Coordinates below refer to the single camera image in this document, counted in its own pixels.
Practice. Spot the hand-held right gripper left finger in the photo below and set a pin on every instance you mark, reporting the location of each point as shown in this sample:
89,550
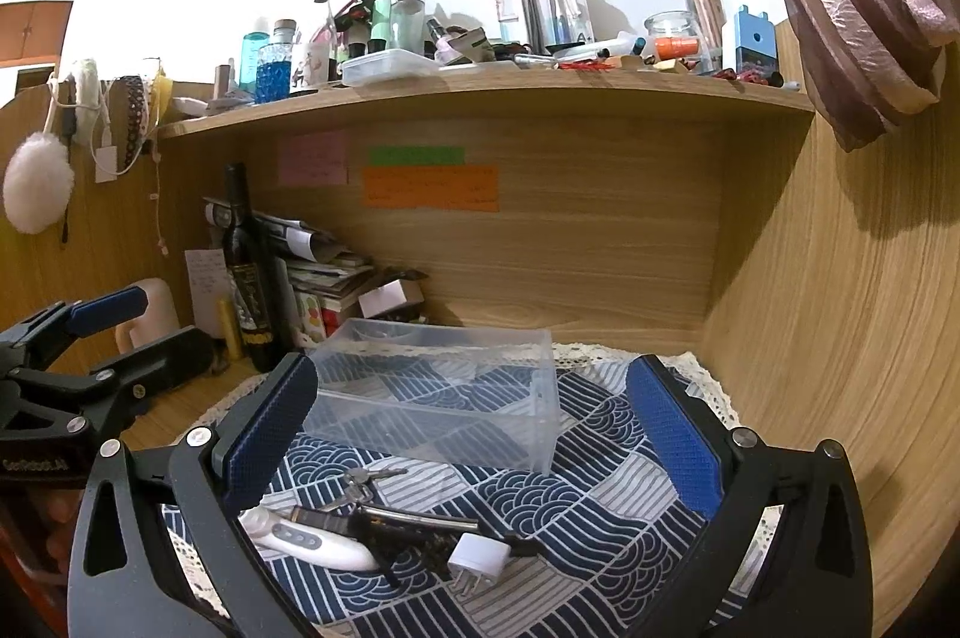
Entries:
274,428

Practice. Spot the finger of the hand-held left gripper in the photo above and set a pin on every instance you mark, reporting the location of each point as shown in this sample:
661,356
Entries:
109,308
161,361

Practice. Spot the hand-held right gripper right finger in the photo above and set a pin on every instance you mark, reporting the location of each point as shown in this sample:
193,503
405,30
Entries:
675,435

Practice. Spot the silver key bunch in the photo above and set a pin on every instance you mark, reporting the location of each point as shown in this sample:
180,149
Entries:
360,480

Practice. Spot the white tape roll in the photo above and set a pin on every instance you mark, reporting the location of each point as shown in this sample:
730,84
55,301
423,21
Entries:
315,542

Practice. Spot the clear plastic storage box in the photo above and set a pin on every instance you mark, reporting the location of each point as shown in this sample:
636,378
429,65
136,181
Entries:
420,398

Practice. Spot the white charger plug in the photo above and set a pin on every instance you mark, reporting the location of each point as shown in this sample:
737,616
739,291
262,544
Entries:
480,559

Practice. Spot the person's left hand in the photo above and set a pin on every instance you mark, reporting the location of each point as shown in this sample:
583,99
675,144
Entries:
54,533

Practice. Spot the pink mug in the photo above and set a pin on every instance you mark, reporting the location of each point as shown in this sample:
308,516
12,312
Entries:
159,308

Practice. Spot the yellow tube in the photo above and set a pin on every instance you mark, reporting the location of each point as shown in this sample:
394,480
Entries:
229,331

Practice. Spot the white handwritten note paper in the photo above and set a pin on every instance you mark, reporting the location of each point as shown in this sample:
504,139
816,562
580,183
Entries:
204,286

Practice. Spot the dark wine bottle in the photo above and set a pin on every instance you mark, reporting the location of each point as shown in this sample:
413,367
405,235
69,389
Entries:
251,308

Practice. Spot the blue wave patterned mat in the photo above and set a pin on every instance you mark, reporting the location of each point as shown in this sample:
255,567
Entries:
600,533

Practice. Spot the white hanging tag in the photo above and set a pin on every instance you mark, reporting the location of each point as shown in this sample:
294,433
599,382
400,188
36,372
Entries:
106,163

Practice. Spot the white fluffy puff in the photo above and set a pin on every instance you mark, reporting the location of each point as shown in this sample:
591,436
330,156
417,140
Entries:
37,181

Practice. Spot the stack of books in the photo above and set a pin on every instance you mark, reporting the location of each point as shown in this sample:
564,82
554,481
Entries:
330,286

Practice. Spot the small white brown box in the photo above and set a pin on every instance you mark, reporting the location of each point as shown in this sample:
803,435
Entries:
386,299

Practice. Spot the rolled magazine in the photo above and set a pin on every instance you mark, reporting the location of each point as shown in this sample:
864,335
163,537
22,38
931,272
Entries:
289,233

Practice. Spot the patterned headband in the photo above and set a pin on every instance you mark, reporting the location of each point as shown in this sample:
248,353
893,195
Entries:
136,113

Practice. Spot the yellow hair band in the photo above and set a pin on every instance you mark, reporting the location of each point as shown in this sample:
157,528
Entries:
162,94

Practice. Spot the pink sticky note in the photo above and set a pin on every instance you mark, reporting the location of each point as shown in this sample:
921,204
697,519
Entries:
313,158

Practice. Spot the brown cosmetic tube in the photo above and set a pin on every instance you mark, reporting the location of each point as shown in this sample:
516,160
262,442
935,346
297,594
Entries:
223,77

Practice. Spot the orange sticky note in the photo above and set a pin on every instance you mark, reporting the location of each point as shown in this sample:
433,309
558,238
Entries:
431,188

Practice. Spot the wooden cabinet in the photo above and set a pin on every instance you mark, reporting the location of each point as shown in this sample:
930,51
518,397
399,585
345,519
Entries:
30,31

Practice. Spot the blue faceted glass bottle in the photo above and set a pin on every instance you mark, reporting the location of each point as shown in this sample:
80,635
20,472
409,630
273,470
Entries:
276,72

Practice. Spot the teal plastic bottle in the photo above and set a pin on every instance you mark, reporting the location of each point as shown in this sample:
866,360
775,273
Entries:
253,53

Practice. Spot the green sticky note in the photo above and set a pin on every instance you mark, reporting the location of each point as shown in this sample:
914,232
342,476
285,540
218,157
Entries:
416,155

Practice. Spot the clear bottle with cartoon label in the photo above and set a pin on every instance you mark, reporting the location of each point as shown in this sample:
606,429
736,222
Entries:
315,61

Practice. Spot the clear lidded plastic container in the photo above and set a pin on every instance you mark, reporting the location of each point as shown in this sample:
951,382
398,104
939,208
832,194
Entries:
390,67

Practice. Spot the wooden shelf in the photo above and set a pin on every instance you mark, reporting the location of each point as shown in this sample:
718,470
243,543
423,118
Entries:
487,98

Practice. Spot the orange tube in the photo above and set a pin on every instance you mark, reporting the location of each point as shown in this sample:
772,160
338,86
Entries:
675,46

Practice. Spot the blue box-shaped gadget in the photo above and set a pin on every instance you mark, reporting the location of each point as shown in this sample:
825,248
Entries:
754,46

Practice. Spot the green pump bottle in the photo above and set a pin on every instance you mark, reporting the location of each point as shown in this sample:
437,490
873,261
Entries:
386,16

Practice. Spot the glass jar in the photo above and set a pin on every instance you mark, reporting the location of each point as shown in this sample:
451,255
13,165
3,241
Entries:
664,27

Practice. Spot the clear bottle with silver cap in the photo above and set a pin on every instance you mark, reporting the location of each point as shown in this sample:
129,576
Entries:
409,27

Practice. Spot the tall clear canister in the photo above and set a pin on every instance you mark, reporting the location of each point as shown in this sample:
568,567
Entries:
705,8

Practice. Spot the mauve curtain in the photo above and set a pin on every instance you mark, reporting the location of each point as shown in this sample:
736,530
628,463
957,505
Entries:
847,8

